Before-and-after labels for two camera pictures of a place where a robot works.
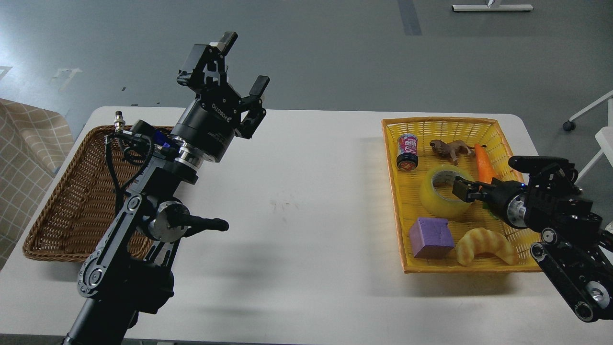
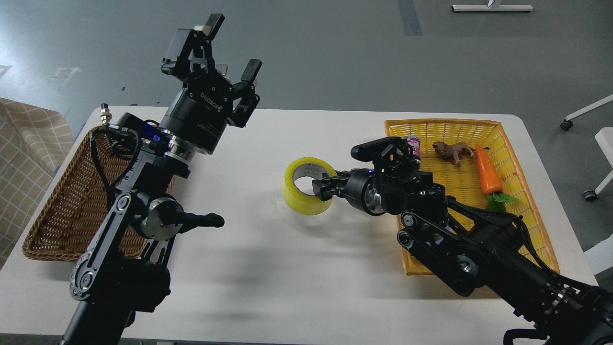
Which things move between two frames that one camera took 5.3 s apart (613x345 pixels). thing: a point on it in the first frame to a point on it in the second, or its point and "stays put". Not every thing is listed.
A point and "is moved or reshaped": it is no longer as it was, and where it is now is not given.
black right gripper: (498, 195) to (363, 191)
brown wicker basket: (83, 202) stays put
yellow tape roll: (436, 204) is moved or reshaped
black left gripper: (208, 124) to (199, 113)
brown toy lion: (451, 149) stays put
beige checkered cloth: (36, 141) stays put
